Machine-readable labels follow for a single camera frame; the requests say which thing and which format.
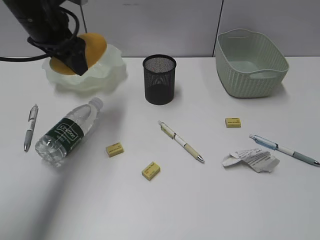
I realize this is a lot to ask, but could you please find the yellow eraser front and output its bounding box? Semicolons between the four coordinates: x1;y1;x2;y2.
141;161;161;181

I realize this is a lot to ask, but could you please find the yellow eraser right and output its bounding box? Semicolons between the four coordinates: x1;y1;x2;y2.
225;117;242;128

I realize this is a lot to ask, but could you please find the cream white pen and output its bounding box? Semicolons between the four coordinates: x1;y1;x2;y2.
158;120;205;164

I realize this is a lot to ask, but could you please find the yellow mango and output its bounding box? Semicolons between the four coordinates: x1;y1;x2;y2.
49;33;107;76

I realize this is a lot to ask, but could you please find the grey white pen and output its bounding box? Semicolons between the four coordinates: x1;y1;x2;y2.
23;104;39;152

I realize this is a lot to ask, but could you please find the pale green wavy glass plate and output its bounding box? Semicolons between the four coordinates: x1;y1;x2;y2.
42;43;128;97

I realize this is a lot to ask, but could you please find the black mesh pen holder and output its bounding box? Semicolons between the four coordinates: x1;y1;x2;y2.
142;54;177;106

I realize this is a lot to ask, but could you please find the yellow eraser left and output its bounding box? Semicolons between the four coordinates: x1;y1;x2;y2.
105;142;124;158

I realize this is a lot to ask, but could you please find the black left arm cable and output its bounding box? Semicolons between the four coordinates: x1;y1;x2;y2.
0;4;81;63

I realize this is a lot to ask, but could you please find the white waste paper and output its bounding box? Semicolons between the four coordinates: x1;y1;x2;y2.
222;148;280;173

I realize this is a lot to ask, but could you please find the clear water bottle green label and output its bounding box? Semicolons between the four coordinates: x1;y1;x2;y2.
35;97;104;168

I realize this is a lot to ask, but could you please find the yellow eraser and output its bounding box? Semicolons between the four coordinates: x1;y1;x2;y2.
141;161;161;181
225;117;242;128
105;142;124;158

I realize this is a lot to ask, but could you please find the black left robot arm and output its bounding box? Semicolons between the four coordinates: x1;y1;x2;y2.
0;0;89;76

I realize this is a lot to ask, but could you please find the light green plastic basket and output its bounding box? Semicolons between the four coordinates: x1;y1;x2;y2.
215;28;289;98

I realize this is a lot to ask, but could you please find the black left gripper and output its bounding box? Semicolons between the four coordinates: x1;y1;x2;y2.
37;36;88;76

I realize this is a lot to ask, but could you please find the blue grey pen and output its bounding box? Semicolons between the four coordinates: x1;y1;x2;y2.
249;134;320;167

